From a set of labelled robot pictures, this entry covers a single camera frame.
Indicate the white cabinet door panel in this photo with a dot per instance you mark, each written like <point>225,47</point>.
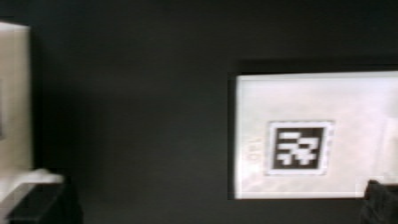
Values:
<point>314,134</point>

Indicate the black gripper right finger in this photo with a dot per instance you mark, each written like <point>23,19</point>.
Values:
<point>378,212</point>

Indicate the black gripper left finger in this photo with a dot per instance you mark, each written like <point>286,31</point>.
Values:
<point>39,203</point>

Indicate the white cabinet body box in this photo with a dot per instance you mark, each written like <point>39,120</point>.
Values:
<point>16,156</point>

